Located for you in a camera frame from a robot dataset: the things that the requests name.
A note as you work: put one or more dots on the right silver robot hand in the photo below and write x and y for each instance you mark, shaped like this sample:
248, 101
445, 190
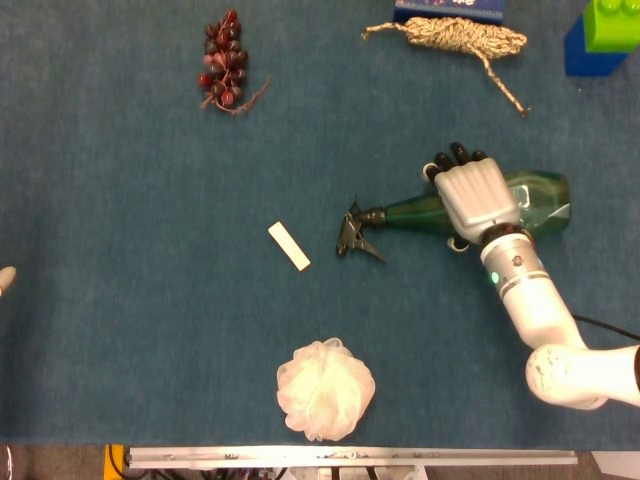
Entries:
475, 200

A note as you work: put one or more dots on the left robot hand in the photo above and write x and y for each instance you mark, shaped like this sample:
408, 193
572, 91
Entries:
6, 277

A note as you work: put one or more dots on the green plastic spray bottle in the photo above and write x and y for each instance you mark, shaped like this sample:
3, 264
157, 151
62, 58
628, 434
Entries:
415, 212

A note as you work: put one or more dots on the blue felt table cover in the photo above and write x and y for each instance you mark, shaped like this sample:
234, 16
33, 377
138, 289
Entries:
150, 300

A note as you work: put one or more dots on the blue toy building block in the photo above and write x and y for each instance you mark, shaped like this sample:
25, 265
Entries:
585, 60

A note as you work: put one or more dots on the white rectangular bar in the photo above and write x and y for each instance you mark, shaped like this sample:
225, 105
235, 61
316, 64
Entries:
289, 246

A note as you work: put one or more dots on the blue printed box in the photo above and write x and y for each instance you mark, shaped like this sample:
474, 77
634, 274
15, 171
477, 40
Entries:
445, 7

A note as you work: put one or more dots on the green toy building block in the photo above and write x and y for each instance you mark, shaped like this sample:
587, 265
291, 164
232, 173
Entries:
612, 25

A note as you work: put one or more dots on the white mesh bath sponge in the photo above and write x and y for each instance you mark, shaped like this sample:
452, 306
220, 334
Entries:
325, 390

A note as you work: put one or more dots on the red grape bunch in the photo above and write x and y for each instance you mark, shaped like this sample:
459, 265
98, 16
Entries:
223, 55

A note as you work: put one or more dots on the white paper sheet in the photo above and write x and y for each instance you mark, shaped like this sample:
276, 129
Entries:
617, 465

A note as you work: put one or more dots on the yellow frame part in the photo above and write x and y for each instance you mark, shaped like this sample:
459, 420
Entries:
115, 460

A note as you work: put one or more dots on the aluminium profile rail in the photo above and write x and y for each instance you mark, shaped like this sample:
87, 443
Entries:
350, 457

